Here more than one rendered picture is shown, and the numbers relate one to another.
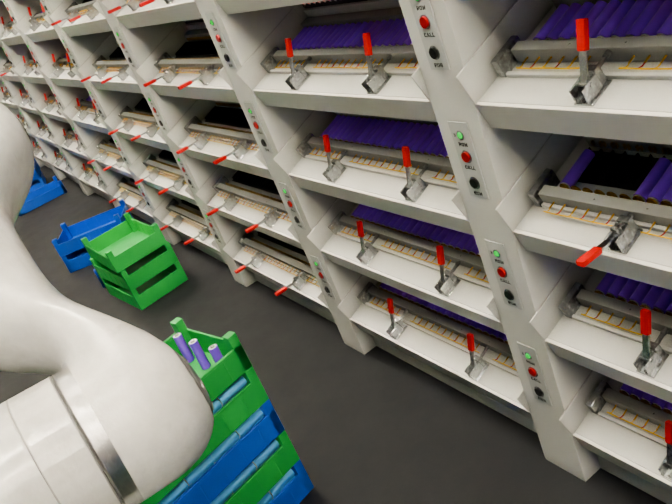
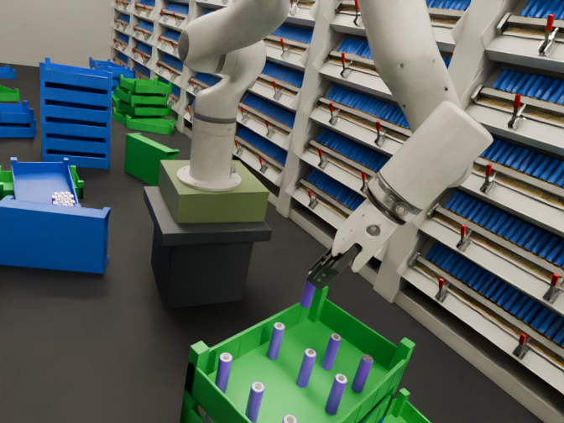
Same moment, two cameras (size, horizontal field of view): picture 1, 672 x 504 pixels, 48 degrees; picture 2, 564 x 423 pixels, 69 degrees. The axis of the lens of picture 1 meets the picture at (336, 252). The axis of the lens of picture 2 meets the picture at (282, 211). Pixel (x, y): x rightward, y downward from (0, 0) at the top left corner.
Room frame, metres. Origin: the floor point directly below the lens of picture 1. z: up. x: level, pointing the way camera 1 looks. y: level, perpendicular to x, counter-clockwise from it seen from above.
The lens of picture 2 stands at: (1.67, 0.19, 0.81)
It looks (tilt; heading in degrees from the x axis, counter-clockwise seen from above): 23 degrees down; 165
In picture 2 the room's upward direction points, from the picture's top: 12 degrees clockwise
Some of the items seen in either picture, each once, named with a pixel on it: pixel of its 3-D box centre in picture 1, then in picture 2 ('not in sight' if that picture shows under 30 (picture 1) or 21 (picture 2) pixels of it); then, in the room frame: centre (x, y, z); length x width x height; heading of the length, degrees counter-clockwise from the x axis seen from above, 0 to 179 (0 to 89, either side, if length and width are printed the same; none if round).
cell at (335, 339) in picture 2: not in sight; (331, 351); (1.18, 0.46, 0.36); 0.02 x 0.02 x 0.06
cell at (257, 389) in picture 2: (199, 353); (253, 403); (1.28, 0.32, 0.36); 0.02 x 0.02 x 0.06
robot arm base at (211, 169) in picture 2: not in sight; (211, 148); (0.50, 0.26, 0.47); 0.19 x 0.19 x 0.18
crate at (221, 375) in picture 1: (153, 390); (306, 364); (1.22, 0.40, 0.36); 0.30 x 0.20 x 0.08; 127
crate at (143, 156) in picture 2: not in sight; (150, 161); (-0.38, 0.01, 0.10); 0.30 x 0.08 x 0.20; 46
